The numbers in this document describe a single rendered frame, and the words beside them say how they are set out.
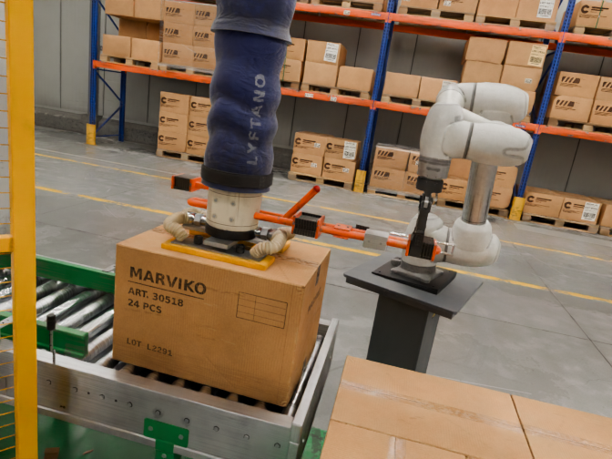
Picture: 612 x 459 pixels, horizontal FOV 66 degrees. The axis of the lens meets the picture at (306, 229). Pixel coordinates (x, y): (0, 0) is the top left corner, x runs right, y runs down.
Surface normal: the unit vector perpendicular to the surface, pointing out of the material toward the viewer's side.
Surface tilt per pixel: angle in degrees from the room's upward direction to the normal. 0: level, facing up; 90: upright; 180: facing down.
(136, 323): 90
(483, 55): 91
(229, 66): 76
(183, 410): 90
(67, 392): 90
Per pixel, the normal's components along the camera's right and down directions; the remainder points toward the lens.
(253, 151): 0.63, 0.00
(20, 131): 0.63, 0.29
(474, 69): -0.22, 0.20
